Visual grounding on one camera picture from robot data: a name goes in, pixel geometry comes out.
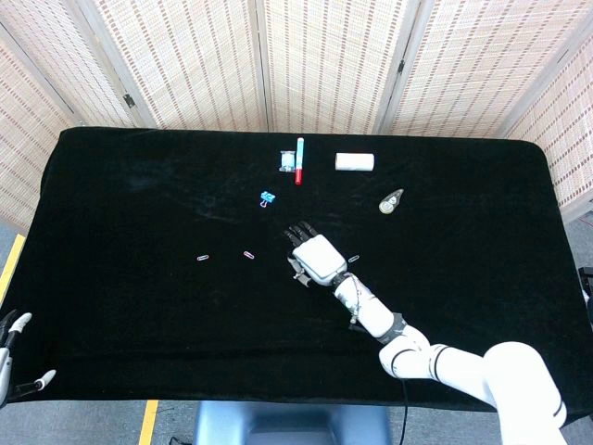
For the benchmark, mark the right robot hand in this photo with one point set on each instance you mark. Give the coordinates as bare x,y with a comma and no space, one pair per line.
319,259

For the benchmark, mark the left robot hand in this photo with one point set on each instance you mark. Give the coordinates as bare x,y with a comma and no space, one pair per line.
5,371

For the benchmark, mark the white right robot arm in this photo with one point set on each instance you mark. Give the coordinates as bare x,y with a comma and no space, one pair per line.
463,366

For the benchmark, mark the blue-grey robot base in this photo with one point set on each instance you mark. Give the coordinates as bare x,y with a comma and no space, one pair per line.
292,424

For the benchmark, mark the blue binder clip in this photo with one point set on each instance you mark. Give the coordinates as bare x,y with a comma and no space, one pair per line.
268,198

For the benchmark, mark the teardrop correction tape dispenser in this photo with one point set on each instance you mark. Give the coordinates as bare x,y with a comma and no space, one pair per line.
390,203

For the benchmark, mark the yellow floor tape strip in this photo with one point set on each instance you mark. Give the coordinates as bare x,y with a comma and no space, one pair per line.
11,273
149,422

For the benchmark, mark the marker pen with red cap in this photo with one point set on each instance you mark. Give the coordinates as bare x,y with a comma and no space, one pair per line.
300,160

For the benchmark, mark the white rectangular eraser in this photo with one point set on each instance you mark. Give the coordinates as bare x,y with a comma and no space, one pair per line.
354,162

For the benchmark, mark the black velvet table cloth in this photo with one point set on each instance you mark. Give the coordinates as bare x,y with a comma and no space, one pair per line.
139,315

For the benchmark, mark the woven folding screen panel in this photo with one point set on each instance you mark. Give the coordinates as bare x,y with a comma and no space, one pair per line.
329,65
194,65
60,55
560,139
23,153
486,69

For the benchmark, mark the metal screen hinge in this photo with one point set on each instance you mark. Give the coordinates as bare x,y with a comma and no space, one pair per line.
128,100
401,65

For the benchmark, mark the black device beside table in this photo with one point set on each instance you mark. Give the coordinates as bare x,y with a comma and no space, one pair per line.
587,283

